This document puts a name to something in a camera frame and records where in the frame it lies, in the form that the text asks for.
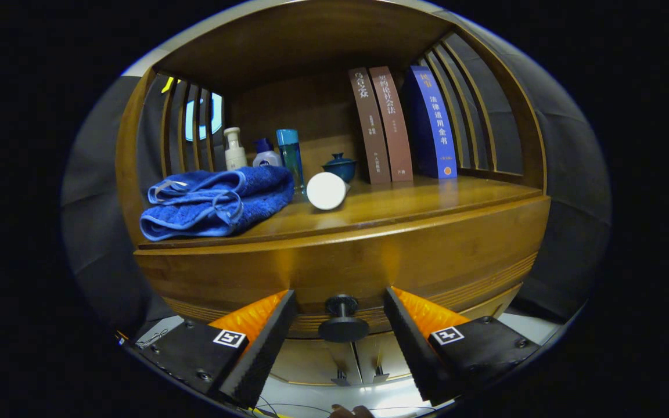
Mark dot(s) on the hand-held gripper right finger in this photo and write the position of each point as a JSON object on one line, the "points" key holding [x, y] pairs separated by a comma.
{"points": [[413, 345]]}

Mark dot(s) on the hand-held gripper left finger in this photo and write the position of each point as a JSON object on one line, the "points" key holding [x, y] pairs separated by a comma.
{"points": [[265, 348]]}

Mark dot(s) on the wooden drawer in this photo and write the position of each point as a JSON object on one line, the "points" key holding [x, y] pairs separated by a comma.
{"points": [[340, 261]]}

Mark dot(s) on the white and green tube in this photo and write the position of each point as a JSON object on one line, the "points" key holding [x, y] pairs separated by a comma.
{"points": [[326, 191]]}

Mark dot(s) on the wooden cabinet door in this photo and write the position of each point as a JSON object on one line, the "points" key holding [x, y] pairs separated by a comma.
{"points": [[381, 357], [311, 360]]}

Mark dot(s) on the wooden countertop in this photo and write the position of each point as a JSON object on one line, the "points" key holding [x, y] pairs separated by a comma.
{"points": [[427, 194]]}

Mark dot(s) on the wooden cabinet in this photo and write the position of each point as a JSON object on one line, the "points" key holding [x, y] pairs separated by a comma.
{"points": [[311, 35]]}

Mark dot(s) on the blue towel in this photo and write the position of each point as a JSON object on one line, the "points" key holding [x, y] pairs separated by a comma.
{"points": [[241, 203]]}

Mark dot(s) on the white bottle with blue cap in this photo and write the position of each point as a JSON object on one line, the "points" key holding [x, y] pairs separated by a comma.
{"points": [[268, 158]]}

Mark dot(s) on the blue lidded teacup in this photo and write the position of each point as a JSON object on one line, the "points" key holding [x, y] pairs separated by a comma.
{"points": [[340, 169]]}

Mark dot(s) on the white pump bottle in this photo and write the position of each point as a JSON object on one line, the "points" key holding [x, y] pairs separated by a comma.
{"points": [[234, 157]]}

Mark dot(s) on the clear blue bottle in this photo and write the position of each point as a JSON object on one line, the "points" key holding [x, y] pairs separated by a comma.
{"points": [[291, 154]]}

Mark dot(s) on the reddish brown book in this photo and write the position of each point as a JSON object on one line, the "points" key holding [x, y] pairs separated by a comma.
{"points": [[395, 133]]}

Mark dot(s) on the dark brown book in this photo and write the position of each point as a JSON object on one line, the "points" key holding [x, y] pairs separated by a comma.
{"points": [[372, 133]]}

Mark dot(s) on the blue book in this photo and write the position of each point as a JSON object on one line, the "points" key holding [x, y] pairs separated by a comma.
{"points": [[439, 128]]}

